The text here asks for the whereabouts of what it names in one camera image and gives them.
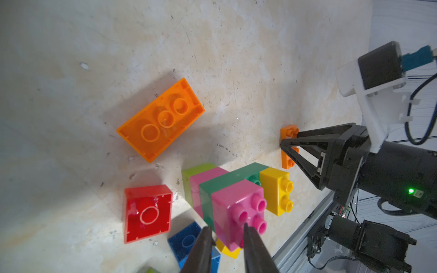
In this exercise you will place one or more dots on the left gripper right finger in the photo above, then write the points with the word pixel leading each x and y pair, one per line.
pixel 256 257

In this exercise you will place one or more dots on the yellow notched lego brick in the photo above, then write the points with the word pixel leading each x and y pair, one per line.
pixel 277 188

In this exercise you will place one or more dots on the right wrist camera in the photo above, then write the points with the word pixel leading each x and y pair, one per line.
pixel 376 79

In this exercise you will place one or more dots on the small blue lego brick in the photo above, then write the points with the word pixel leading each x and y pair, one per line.
pixel 182 242

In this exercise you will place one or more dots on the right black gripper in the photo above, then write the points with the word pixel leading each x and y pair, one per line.
pixel 340 151

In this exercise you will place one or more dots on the dark green lego brick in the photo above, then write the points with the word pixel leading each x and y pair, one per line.
pixel 249 173

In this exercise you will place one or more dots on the lime lego brick left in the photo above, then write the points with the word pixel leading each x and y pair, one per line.
pixel 151 270

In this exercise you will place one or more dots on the magenta lego brick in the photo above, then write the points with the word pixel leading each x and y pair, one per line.
pixel 203 183

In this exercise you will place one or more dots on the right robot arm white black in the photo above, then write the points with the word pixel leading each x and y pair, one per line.
pixel 403 176

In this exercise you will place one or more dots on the orange long lego brick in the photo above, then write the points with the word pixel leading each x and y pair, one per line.
pixel 158 125

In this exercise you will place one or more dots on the lime green lego brick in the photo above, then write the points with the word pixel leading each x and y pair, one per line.
pixel 189 177

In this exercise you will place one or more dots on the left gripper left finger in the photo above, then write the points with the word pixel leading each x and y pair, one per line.
pixel 200 257

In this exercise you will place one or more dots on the red lego brick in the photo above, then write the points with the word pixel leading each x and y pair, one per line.
pixel 147 212

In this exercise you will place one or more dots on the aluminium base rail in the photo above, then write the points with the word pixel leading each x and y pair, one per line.
pixel 292 256

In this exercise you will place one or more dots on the pink lego brick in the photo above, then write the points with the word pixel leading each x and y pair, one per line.
pixel 235 206

